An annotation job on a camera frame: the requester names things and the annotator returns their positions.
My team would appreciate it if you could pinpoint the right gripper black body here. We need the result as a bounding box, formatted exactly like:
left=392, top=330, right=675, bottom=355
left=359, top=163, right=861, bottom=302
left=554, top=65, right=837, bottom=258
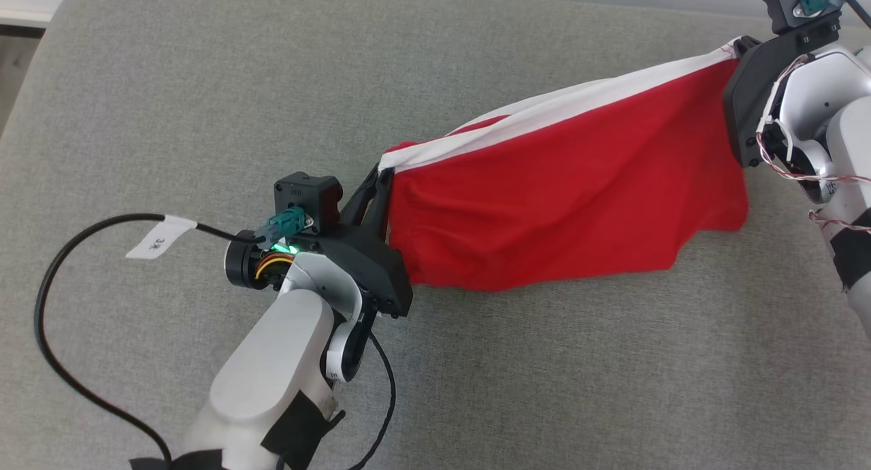
left=722, top=14, right=842, bottom=169

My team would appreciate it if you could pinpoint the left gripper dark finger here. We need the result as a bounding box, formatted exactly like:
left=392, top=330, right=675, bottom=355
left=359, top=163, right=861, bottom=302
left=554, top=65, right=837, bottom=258
left=340, top=163, right=382, bottom=226
left=363, top=173, right=395, bottom=244

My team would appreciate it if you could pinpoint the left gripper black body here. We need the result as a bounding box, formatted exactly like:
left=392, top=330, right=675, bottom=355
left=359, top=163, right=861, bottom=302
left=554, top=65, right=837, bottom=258
left=298, top=222, right=414, bottom=320

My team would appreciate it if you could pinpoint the red shorts white trim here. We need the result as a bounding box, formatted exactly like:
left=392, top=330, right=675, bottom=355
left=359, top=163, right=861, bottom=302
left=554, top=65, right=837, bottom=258
left=377, top=44, right=750, bottom=293

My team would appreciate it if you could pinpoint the grey fabric sofa seat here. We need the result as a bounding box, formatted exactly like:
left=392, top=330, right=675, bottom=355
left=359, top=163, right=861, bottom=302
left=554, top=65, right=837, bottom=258
left=0, top=0, right=871, bottom=470

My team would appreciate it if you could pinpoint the white baseboard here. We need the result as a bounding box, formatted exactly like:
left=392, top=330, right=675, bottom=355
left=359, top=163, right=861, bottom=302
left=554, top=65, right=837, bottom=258
left=0, top=6, right=54, bottom=30

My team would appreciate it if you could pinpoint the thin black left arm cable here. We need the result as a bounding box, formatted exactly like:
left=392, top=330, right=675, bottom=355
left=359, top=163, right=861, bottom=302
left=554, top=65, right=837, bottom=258
left=339, top=330, right=398, bottom=470

